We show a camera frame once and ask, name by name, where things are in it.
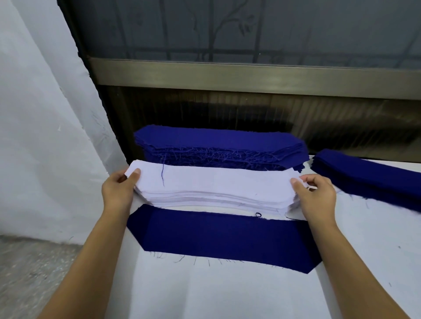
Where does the stack of white fabric pieces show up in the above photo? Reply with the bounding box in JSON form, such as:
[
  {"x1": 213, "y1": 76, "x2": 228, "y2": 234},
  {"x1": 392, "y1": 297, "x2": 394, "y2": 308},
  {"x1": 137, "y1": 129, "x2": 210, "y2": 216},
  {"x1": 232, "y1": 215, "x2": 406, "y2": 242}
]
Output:
[{"x1": 124, "y1": 159, "x2": 312, "y2": 220}]

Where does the person's right forearm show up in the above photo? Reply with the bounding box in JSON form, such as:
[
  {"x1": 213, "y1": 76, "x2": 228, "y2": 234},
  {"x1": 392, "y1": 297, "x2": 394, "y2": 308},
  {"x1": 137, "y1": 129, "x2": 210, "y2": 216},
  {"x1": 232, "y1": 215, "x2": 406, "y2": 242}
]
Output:
[{"x1": 307, "y1": 214, "x2": 412, "y2": 319}]

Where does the brown ribbed window panel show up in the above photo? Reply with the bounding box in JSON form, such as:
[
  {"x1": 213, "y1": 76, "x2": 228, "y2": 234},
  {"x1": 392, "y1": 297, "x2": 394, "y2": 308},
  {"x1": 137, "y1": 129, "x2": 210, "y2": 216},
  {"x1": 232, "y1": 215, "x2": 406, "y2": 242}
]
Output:
[{"x1": 106, "y1": 86, "x2": 421, "y2": 163}]

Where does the single blue fabric piece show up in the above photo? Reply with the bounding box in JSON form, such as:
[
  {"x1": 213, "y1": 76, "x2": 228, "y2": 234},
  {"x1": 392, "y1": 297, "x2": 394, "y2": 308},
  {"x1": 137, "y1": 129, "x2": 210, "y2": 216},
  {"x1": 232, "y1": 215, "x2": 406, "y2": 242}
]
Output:
[{"x1": 126, "y1": 204, "x2": 323, "y2": 275}]

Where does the tall stack of blue fabric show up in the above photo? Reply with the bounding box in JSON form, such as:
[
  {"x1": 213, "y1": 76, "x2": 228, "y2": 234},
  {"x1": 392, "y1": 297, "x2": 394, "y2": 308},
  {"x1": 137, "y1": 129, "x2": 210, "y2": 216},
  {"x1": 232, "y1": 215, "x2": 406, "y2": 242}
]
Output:
[{"x1": 133, "y1": 124, "x2": 310, "y2": 173}]

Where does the person's right hand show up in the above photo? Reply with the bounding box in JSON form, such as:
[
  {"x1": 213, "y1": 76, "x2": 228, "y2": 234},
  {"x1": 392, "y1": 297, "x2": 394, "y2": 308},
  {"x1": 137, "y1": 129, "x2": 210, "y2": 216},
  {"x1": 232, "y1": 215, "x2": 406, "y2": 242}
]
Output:
[{"x1": 289, "y1": 174, "x2": 338, "y2": 227}]

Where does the metal window frame bar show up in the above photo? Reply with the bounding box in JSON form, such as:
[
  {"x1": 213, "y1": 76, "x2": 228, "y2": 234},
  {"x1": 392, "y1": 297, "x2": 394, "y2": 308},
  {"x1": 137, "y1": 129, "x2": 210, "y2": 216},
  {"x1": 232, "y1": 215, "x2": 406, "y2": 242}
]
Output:
[{"x1": 86, "y1": 57, "x2": 421, "y2": 100}]

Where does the dark glass window pane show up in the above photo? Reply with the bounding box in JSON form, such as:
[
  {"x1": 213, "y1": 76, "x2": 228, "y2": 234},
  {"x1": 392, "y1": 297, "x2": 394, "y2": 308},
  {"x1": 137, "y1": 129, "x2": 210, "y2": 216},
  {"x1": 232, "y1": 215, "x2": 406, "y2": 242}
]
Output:
[{"x1": 64, "y1": 0, "x2": 421, "y2": 69}]

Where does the low stack of blue fabric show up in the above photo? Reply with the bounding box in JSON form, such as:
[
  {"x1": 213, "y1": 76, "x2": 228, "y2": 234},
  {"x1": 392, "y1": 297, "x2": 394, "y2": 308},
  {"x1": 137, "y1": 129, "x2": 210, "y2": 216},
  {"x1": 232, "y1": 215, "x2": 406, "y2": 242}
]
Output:
[{"x1": 310, "y1": 149, "x2": 421, "y2": 215}]

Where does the person's left hand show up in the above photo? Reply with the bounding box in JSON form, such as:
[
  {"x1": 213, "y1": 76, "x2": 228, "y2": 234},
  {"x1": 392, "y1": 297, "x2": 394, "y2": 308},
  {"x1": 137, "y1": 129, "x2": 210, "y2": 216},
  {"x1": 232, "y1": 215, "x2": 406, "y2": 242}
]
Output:
[{"x1": 101, "y1": 168, "x2": 142, "y2": 212}]

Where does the person's left forearm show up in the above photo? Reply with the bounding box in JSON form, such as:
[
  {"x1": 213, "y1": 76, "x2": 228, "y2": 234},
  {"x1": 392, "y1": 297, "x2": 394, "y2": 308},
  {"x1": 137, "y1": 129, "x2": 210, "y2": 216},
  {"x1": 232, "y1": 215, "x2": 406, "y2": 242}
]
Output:
[{"x1": 37, "y1": 204, "x2": 133, "y2": 319}]

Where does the white table cover sheet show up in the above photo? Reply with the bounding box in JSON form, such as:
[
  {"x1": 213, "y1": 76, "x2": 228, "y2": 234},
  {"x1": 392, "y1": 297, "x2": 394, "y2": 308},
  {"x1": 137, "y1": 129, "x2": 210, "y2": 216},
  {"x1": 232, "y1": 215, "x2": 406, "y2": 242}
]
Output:
[{"x1": 113, "y1": 159, "x2": 421, "y2": 319}]

